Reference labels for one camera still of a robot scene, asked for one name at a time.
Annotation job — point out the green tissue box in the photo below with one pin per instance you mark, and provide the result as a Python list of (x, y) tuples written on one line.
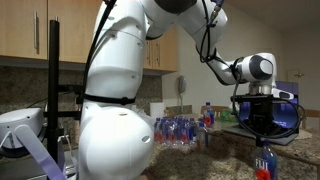
[(226, 116)]

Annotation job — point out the flat monitor with purple screen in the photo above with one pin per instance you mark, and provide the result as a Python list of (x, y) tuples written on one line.
[(288, 87)]

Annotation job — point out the white paper towel roll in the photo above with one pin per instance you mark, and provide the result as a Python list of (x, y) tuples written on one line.
[(156, 110)]

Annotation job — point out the white plastic bag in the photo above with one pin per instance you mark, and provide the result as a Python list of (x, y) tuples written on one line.
[(146, 115)]

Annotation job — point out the wooden chair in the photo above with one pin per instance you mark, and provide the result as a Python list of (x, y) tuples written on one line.
[(311, 113), (220, 108)]

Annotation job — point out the plastic-wrapped pack of water bottles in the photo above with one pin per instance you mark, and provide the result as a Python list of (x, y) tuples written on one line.
[(175, 131)]

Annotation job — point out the white room door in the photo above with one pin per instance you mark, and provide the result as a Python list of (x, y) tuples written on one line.
[(296, 75)]

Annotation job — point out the black camera stand pole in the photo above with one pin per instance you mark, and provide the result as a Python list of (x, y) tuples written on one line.
[(53, 66)]

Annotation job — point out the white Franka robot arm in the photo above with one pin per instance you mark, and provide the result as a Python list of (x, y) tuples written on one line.
[(113, 83)]

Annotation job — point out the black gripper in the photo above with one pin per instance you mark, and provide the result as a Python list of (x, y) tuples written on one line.
[(261, 113)]

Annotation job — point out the grey open laptop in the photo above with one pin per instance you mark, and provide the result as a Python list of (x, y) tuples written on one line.
[(286, 115)]

